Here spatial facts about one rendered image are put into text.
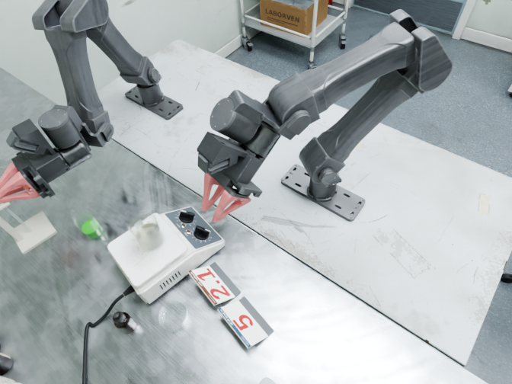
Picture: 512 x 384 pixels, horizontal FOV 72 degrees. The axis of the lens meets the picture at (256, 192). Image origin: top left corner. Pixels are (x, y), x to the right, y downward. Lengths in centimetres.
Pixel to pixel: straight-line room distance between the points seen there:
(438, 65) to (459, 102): 207
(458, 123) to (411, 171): 166
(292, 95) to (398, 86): 20
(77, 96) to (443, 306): 85
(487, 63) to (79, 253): 294
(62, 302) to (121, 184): 31
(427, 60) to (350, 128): 17
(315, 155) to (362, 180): 21
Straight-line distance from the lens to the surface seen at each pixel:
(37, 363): 84
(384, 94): 71
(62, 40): 84
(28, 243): 96
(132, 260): 73
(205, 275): 75
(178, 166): 96
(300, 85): 61
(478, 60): 322
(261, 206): 84
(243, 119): 58
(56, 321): 85
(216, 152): 56
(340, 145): 73
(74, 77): 85
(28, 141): 81
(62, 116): 81
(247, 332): 69
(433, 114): 261
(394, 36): 66
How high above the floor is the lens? 160
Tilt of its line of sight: 53 degrees down
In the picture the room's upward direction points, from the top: 5 degrees counter-clockwise
